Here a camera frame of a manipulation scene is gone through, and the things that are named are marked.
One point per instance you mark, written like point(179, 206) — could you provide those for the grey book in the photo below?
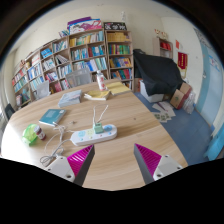
point(70, 98)

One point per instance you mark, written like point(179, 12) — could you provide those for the teal book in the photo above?
point(51, 116)

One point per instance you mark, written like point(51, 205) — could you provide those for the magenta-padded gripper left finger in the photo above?
point(63, 166)

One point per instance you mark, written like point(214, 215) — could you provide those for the open yellow book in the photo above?
point(98, 95)

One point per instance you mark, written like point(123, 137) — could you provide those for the white power strip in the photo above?
point(87, 136)

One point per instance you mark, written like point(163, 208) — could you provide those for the grey mesh chair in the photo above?
point(42, 90)
point(78, 77)

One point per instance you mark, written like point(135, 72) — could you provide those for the small wooden wall shelf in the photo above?
point(165, 46)

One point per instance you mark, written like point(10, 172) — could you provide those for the clear plastic bag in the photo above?
point(189, 103)

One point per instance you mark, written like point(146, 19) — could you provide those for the red wall banner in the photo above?
point(182, 61)

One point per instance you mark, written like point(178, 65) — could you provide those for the white box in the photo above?
point(150, 96)

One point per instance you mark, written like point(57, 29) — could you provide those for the white bottle with red label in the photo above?
point(101, 81)

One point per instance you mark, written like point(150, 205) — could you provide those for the black cloth cover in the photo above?
point(156, 73)

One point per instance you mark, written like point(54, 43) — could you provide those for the small white-capped red jar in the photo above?
point(40, 132)

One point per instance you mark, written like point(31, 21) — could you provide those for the green charger block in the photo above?
point(98, 128)

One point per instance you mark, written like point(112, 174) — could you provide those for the dark office chair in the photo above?
point(9, 111)

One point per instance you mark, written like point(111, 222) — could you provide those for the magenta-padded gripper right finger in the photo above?
point(160, 166)

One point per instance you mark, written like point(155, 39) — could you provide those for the wooden bookshelf unit with books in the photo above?
point(86, 50)

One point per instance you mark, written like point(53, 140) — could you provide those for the papers on floor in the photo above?
point(163, 115)

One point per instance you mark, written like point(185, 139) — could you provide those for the brown cardboard box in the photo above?
point(178, 98)

